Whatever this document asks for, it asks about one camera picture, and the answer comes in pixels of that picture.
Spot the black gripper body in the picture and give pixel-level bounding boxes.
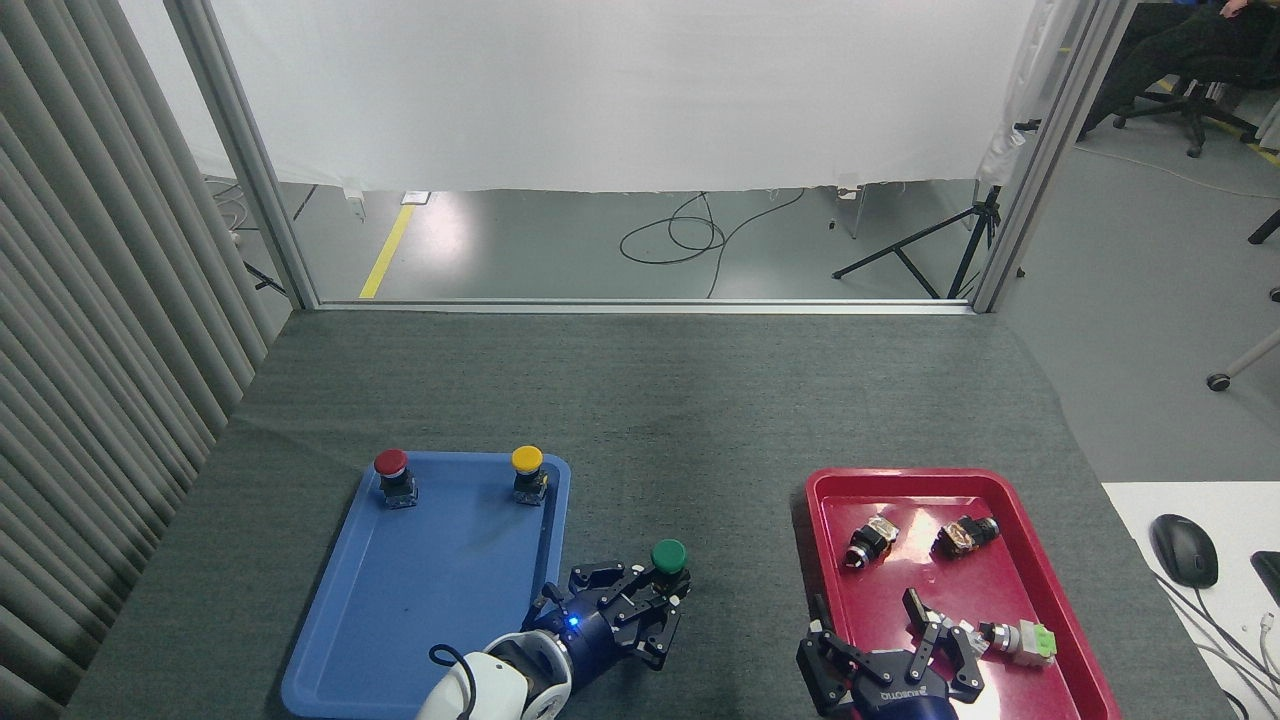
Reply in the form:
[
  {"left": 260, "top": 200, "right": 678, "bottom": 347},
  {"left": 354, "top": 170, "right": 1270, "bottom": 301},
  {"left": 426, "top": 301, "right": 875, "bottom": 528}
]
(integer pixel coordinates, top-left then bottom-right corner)
[
  {"left": 524, "top": 594, "right": 623, "bottom": 693},
  {"left": 848, "top": 648, "right": 963, "bottom": 720}
]

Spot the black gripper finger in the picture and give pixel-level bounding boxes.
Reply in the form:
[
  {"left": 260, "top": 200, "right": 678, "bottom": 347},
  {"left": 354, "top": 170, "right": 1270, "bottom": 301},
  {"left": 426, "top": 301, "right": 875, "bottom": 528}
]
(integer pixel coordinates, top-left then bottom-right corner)
[
  {"left": 901, "top": 587, "right": 987, "bottom": 702},
  {"left": 569, "top": 562, "right": 669, "bottom": 613},
  {"left": 796, "top": 594, "right": 883, "bottom": 717},
  {"left": 610, "top": 590, "right": 693, "bottom": 672}
]

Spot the green push button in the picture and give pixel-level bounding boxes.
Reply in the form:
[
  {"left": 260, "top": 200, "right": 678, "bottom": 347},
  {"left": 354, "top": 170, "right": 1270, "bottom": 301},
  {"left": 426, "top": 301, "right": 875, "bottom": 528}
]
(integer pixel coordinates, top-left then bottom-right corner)
[{"left": 649, "top": 537, "right": 693, "bottom": 605}]

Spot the yellow push button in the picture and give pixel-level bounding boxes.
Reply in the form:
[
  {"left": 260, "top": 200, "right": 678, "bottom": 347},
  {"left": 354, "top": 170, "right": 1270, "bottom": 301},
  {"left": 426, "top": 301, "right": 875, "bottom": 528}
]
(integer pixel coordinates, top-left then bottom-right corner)
[{"left": 510, "top": 445, "right": 551, "bottom": 508}]

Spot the red push button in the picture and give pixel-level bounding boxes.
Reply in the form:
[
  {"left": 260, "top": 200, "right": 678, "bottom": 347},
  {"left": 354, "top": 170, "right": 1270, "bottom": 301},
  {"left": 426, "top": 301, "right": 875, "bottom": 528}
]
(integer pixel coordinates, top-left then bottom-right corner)
[{"left": 373, "top": 448, "right": 420, "bottom": 511}]

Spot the red plastic tray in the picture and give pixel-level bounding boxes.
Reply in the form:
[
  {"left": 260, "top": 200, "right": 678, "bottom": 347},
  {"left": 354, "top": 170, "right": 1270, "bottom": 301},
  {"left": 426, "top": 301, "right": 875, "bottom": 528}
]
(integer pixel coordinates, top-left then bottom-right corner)
[{"left": 804, "top": 467, "right": 1122, "bottom": 720}]

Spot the blue plastic tray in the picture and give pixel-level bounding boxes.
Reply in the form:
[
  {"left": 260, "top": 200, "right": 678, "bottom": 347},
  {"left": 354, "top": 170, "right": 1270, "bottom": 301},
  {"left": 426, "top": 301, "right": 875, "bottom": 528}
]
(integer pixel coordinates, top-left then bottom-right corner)
[{"left": 281, "top": 450, "right": 573, "bottom": 720}]

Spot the black computer mouse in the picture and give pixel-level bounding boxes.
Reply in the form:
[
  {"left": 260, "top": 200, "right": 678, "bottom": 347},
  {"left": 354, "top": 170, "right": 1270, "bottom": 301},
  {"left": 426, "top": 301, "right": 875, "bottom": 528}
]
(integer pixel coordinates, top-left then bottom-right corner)
[{"left": 1148, "top": 512, "right": 1221, "bottom": 590}]

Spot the white desk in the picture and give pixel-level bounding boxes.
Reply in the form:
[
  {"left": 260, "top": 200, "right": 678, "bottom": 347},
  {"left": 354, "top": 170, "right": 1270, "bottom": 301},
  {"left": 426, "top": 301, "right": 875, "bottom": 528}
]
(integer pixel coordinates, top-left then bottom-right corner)
[{"left": 1101, "top": 481, "right": 1280, "bottom": 720}]

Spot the black tripod stand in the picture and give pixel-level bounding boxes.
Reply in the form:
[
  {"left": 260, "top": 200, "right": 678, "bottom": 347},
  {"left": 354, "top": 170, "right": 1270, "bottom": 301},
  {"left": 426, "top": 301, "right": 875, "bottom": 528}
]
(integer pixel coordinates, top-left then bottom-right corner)
[{"left": 831, "top": 184, "right": 1004, "bottom": 302}]

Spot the white stand leg with wheel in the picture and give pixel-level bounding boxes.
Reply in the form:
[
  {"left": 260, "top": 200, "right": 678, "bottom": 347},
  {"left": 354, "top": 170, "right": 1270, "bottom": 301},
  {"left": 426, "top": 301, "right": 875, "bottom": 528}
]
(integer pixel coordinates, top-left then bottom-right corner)
[{"left": 1205, "top": 329, "right": 1280, "bottom": 393}]

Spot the white backdrop sheet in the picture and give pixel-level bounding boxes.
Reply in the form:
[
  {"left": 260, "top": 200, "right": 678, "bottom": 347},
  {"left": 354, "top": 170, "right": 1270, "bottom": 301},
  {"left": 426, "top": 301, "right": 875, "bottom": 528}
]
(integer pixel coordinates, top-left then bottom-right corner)
[{"left": 117, "top": 0, "right": 1042, "bottom": 195}]

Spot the grey pleated curtain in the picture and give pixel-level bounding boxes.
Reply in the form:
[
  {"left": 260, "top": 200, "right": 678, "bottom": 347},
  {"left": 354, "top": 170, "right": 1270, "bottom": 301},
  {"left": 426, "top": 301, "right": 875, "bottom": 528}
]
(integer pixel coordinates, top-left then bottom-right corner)
[{"left": 0, "top": 0, "right": 292, "bottom": 720}]

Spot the translucent plastic sheet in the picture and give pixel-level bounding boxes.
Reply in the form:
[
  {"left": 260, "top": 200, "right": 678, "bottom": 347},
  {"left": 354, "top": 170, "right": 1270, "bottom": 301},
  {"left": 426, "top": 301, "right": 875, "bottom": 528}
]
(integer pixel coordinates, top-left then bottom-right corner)
[{"left": 974, "top": 0, "right": 1063, "bottom": 188}]

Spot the black office chair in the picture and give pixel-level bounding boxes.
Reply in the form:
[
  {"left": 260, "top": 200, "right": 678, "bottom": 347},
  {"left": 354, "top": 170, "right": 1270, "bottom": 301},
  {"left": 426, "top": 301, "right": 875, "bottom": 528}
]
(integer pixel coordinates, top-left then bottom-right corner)
[{"left": 1112, "top": 72, "right": 1262, "bottom": 160}]

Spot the person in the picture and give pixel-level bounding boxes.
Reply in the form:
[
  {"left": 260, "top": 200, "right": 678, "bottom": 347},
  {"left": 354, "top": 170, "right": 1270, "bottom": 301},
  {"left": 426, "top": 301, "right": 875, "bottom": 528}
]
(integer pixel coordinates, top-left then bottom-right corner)
[{"left": 1077, "top": 0, "right": 1280, "bottom": 142}]

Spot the silver switch with green block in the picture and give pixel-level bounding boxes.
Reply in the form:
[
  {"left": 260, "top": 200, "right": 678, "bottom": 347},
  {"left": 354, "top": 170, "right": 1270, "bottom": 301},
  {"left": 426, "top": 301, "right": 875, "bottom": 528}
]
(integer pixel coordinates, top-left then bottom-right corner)
[{"left": 962, "top": 619, "right": 1059, "bottom": 670}]

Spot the black and brown switch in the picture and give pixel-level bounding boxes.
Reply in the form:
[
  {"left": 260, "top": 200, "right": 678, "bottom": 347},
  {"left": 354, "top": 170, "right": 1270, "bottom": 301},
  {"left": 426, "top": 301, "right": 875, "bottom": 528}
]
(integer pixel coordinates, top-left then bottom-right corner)
[{"left": 931, "top": 514, "right": 1002, "bottom": 560}]

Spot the black selector switch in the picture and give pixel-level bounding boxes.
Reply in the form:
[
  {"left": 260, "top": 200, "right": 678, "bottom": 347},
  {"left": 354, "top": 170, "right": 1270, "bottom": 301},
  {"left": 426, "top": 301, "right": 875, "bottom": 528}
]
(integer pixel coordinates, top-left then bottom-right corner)
[{"left": 842, "top": 515, "right": 901, "bottom": 572}]

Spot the black mouse cable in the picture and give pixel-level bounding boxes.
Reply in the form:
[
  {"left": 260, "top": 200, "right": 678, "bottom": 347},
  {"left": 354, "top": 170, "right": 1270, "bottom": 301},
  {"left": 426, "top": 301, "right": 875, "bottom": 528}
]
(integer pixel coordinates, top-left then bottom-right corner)
[{"left": 1150, "top": 570, "right": 1280, "bottom": 701}]

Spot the silver frame rail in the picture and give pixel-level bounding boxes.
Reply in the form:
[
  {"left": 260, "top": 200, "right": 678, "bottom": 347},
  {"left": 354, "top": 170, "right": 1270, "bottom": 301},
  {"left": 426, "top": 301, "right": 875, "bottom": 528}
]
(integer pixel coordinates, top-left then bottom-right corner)
[{"left": 317, "top": 297, "right": 977, "bottom": 317}]

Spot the white cable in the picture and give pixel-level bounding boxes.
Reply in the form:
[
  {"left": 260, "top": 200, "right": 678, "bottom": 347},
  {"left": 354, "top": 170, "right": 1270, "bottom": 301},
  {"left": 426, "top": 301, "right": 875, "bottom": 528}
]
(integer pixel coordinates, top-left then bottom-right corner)
[{"left": 1252, "top": 610, "right": 1280, "bottom": 683}]

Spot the black coiled floor cable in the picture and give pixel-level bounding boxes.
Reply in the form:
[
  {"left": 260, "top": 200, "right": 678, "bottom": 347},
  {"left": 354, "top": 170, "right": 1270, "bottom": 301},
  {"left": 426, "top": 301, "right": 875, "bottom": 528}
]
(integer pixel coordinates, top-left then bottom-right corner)
[{"left": 618, "top": 189, "right": 807, "bottom": 300}]

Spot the silver frame post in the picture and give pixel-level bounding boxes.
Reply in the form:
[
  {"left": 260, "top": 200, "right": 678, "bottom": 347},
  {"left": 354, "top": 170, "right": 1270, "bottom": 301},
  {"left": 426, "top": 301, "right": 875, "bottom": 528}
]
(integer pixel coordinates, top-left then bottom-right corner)
[
  {"left": 162, "top": 0, "right": 322, "bottom": 312},
  {"left": 969, "top": 0, "right": 1142, "bottom": 315}
]

